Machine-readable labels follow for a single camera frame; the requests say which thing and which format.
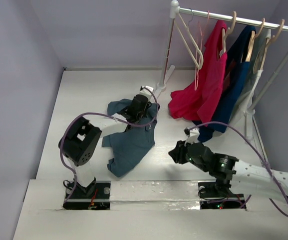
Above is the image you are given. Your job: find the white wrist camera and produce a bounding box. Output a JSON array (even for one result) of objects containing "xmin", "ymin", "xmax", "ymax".
[
  {"xmin": 184, "ymin": 127, "xmax": 200, "ymax": 145},
  {"xmin": 139, "ymin": 85, "xmax": 154, "ymax": 99}
]

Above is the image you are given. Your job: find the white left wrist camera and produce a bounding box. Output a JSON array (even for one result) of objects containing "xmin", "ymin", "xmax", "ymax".
[{"xmin": 139, "ymin": 85, "xmax": 154, "ymax": 99}]

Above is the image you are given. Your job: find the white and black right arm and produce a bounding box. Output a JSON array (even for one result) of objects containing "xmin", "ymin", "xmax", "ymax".
[{"xmin": 168, "ymin": 140, "xmax": 288, "ymax": 203}]

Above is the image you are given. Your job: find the wooden hanger with grey shirt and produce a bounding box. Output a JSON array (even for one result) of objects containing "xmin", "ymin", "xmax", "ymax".
[{"xmin": 253, "ymin": 19, "xmax": 285, "ymax": 74}]

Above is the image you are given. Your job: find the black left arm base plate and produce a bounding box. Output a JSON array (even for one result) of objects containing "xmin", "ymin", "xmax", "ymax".
[{"xmin": 63, "ymin": 181, "xmax": 111, "ymax": 210}]

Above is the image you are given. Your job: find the cream plastic hanger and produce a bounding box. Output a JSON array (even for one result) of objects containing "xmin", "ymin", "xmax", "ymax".
[{"xmin": 174, "ymin": 13, "xmax": 204, "ymax": 69}]

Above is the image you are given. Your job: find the teal blue t-shirt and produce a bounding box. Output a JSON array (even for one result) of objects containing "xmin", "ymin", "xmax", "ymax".
[{"xmin": 101, "ymin": 103, "xmax": 160, "ymax": 178}]

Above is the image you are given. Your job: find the wooden hanger with navy shirt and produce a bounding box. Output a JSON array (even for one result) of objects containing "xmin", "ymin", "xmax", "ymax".
[{"xmin": 245, "ymin": 18, "xmax": 266, "ymax": 62}]

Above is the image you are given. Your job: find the wooden hanger with red shirt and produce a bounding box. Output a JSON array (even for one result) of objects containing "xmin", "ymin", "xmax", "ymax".
[{"xmin": 219, "ymin": 11, "xmax": 237, "ymax": 57}]

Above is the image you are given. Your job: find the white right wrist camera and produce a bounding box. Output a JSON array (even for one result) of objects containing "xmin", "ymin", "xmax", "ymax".
[{"xmin": 184, "ymin": 127, "xmax": 200, "ymax": 145}]

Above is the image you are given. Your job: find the pale grey-green t-shirt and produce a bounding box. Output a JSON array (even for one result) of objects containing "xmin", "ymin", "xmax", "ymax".
[{"xmin": 231, "ymin": 28, "xmax": 271, "ymax": 122}]

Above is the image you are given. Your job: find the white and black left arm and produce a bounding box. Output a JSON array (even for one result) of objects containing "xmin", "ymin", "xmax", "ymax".
[{"xmin": 58, "ymin": 93, "xmax": 159, "ymax": 200}]

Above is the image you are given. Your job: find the pink wire hanger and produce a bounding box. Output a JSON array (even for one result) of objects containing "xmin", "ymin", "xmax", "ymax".
[{"xmin": 194, "ymin": 11, "xmax": 210, "ymax": 91}]

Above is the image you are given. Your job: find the white clothes rack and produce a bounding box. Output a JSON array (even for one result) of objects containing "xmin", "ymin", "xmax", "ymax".
[{"xmin": 168, "ymin": 0, "xmax": 288, "ymax": 143}]

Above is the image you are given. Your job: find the magenta red t-shirt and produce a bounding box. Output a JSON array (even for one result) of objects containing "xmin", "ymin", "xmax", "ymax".
[{"xmin": 168, "ymin": 20, "xmax": 227, "ymax": 123}]

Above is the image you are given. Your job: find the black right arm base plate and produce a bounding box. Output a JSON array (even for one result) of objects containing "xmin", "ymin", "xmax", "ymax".
[{"xmin": 198, "ymin": 181, "xmax": 247, "ymax": 210}]

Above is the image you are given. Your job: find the navy blue t-shirt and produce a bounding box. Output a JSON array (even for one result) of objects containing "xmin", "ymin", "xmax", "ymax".
[{"xmin": 192, "ymin": 24, "xmax": 257, "ymax": 143}]

